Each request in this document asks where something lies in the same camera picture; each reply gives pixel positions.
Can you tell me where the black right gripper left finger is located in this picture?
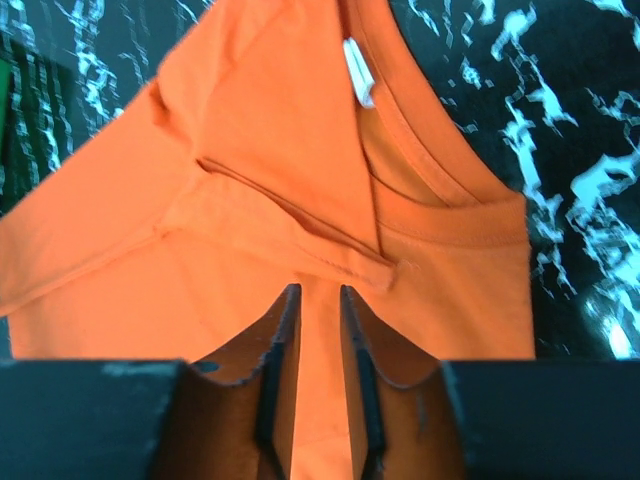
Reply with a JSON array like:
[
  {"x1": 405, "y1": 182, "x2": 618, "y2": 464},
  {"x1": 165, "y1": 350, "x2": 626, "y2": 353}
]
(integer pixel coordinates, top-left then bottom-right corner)
[{"x1": 1, "y1": 284, "x2": 301, "y2": 479}]

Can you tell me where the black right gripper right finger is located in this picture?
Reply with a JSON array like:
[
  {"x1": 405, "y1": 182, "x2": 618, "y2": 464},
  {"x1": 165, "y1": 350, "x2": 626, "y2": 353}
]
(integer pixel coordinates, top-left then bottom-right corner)
[{"x1": 340, "y1": 286, "x2": 639, "y2": 479}]

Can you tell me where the orange t-shirt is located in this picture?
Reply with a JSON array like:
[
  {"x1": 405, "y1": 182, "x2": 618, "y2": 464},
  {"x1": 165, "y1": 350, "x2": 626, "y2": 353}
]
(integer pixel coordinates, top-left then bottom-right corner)
[{"x1": 1, "y1": 1, "x2": 535, "y2": 479}]

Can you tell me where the green plastic tray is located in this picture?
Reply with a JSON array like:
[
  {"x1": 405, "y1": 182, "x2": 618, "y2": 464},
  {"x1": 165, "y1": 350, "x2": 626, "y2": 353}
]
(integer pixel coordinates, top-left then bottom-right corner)
[{"x1": 0, "y1": 59, "x2": 13, "y2": 161}]

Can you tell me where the white neck label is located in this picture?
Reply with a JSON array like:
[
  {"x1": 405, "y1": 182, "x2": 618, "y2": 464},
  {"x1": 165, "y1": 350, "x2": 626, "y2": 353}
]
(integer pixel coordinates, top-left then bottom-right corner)
[{"x1": 343, "y1": 37, "x2": 375, "y2": 109}]

